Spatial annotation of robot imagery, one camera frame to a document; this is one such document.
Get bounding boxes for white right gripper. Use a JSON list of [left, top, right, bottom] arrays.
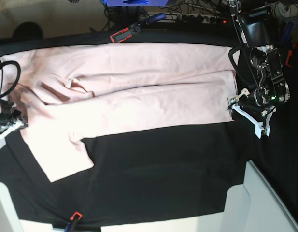
[[0, 110, 28, 149]]

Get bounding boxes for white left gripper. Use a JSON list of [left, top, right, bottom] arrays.
[[227, 88, 276, 139]]

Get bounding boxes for pink T-shirt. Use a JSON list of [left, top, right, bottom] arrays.
[[1, 43, 237, 182]]

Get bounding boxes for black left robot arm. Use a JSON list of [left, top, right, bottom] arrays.
[[227, 0, 290, 138]]

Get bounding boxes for black table cloth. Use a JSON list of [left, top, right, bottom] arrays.
[[0, 23, 298, 228]]

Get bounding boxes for white box left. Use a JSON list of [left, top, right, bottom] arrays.
[[0, 182, 24, 232]]

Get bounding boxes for white box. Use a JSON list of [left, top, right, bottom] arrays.
[[223, 159, 298, 232], [0, 182, 24, 232]]

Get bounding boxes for orange black clamp right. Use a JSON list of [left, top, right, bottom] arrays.
[[280, 21, 297, 68]]

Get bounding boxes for orange black clamp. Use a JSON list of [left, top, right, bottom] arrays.
[[110, 13, 166, 43], [280, 21, 297, 68]]

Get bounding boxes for white box right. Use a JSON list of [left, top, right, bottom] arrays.
[[223, 159, 298, 232]]

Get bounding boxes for black power strip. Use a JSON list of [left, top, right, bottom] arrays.
[[162, 13, 228, 25]]

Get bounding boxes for blue clamp bottom edge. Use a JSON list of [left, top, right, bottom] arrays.
[[64, 211, 83, 232]]

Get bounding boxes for orange black clamp top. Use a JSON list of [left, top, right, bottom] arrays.
[[110, 13, 166, 43]]

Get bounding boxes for blue plastic box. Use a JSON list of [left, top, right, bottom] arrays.
[[101, 0, 168, 7]]

